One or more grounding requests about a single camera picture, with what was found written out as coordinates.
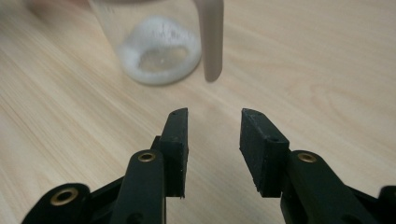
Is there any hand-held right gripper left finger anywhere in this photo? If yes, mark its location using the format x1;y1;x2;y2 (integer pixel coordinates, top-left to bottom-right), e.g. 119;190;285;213
110;107;190;224

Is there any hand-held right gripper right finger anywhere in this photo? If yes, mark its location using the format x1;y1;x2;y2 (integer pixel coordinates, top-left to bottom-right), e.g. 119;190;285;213
239;107;379;224

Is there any clear jar with beige rim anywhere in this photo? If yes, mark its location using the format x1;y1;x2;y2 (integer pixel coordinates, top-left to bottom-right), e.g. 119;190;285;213
88;0;225;87

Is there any white powder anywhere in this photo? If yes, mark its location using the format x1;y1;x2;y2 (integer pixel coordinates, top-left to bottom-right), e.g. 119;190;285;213
117;16;203;87

